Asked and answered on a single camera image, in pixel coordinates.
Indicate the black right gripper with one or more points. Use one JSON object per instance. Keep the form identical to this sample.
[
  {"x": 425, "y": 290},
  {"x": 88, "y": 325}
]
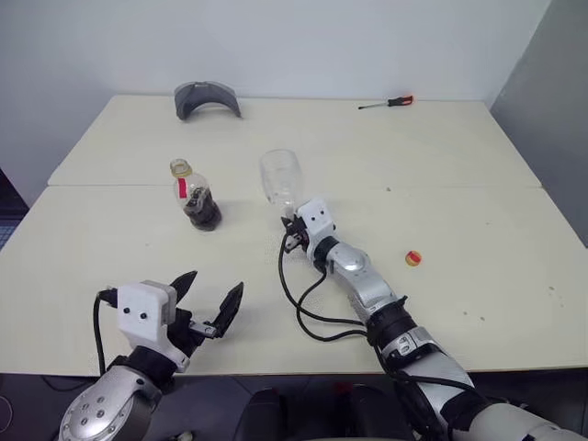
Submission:
[{"x": 301, "y": 233}]

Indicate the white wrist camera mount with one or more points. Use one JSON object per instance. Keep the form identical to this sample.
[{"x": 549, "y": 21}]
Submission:
[
  {"x": 142, "y": 312},
  {"x": 318, "y": 219}
]

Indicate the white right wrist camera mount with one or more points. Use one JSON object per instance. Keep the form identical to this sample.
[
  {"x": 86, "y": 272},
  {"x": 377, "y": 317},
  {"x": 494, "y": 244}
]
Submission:
[{"x": 318, "y": 219}]

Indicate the grey partition panel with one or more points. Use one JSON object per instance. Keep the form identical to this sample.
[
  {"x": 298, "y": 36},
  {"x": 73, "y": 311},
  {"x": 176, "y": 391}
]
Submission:
[{"x": 546, "y": 101}]

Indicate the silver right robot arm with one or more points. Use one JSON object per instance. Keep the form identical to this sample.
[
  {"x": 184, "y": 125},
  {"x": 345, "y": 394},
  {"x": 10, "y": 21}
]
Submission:
[{"x": 367, "y": 285}]

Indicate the red and yellow bottle cap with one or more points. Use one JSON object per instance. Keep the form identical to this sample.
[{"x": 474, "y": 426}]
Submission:
[{"x": 413, "y": 258}]

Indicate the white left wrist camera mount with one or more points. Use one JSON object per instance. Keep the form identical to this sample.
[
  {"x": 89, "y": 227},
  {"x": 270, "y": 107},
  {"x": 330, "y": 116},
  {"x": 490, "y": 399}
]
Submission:
[{"x": 142, "y": 312}]

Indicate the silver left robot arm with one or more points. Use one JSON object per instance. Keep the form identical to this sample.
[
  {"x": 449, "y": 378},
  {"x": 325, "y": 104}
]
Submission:
[{"x": 110, "y": 404}]

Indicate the clear plastic bottle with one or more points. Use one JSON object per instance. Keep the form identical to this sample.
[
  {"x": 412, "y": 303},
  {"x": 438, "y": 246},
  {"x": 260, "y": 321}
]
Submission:
[{"x": 279, "y": 177}]

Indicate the dark rounded shape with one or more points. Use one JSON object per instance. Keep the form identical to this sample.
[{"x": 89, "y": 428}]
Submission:
[{"x": 264, "y": 415}]

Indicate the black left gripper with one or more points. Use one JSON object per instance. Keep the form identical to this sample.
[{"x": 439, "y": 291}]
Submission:
[{"x": 184, "y": 328}]

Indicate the bottle with dark contents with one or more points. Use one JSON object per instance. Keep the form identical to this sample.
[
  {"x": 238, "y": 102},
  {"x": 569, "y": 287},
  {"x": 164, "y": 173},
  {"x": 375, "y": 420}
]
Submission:
[{"x": 198, "y": 206}]

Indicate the orange and black screwdriver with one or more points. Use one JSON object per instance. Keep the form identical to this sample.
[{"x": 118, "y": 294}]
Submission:
[{"x": 396, "y": 101}]

